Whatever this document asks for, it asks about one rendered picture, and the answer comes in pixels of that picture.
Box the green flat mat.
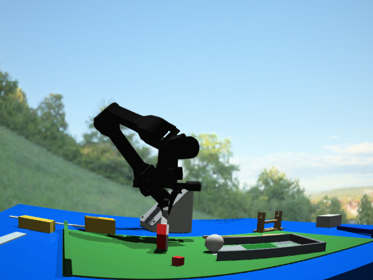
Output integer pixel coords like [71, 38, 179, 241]
[62, 229, 373, 280]

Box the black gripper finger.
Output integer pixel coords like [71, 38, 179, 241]
[151, 190, 164, 213]
[168, 191, 182, 215]

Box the red cube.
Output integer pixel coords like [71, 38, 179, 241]
[171, 256, 184, 266]

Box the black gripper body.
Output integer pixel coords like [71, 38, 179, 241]
[133, 160, 201, 192]

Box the brown rectangular block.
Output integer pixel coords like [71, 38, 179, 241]
[85, 216, 116, 234]

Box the yellow rectangular block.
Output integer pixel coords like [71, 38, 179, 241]
[18, 215, 55, 233]

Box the blue golf putter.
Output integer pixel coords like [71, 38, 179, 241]
[337, 225, 373, 238]

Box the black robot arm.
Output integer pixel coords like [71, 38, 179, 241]
[93, 102, 199, 185]

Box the white ball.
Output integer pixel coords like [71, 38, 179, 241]
[205, 234, 224, 251]

